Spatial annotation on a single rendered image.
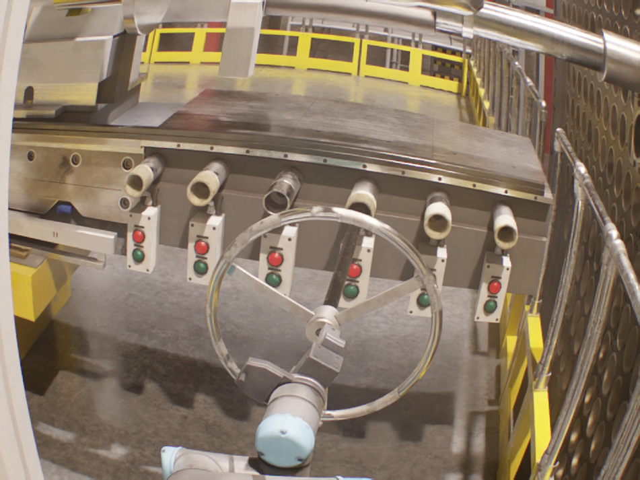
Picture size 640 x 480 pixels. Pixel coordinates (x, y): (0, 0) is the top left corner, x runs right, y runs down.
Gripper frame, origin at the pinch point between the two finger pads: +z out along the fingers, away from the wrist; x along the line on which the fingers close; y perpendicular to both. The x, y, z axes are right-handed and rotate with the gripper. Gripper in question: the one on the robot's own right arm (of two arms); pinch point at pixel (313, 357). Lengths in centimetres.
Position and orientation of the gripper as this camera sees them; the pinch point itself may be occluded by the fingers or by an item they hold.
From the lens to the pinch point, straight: 148.2
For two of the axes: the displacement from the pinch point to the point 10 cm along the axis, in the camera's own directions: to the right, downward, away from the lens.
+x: 5.2, -7.9, -3.4
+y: 8.5, 5.3, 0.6
